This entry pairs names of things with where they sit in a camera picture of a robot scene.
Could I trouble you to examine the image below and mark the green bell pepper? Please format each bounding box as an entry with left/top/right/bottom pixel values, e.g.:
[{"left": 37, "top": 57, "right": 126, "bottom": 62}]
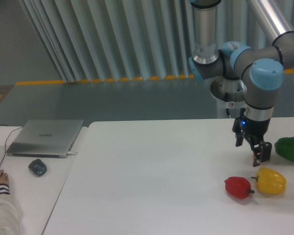
[{"left": 274, "top": 137, "right": 294, "bottom": 162}]

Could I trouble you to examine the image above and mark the black pedestal cable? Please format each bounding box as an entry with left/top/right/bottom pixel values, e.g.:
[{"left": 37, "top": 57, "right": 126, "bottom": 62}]
[{"left": 224, "top": 92, "right": 232, "bottom": 119}]

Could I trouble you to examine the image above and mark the red bell pepper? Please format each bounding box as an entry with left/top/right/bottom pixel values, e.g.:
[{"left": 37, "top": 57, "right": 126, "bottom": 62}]
[{"left": 224, "top": 176, "right": 255, "bottom": 199}]

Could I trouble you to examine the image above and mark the yellow bell pepper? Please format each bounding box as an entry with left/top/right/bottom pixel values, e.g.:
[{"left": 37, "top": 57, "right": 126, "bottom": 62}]
[{"left": 251, "top": 167, "right": 287, "bottom": 195}]

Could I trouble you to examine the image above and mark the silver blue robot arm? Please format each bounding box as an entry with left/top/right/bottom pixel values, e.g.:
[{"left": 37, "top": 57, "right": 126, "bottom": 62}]
[{"left": 189, "top": 0, "right": 294, "bottom": 166}]

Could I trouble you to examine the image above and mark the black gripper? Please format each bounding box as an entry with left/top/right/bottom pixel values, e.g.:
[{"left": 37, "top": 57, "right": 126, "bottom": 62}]
[{"left": 232, "top": 108, "right": 271, "bottom": 167}]

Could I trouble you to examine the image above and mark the silver closed laptop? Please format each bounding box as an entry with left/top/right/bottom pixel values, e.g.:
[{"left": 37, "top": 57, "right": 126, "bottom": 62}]
[{"left": 6, "top": 119, "right": 83, "bottom": 158}]

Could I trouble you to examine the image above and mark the cream sleeved forearm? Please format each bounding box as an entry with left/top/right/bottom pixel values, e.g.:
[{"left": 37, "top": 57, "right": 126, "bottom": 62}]
[{"left": 0, "top": 183, "right": 21, "bottom": 235}]

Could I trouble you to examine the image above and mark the thin black cable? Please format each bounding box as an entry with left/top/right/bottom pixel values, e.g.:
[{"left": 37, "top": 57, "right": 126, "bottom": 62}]
[{"left": 0, "top": 124, "right": 24, "bottom": 171}]

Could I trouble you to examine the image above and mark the dark blue small tray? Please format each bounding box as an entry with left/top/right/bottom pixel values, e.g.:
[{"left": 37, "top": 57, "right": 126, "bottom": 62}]
[{"left": 28, "top": 159, "right": 48, "bottom": 177}]

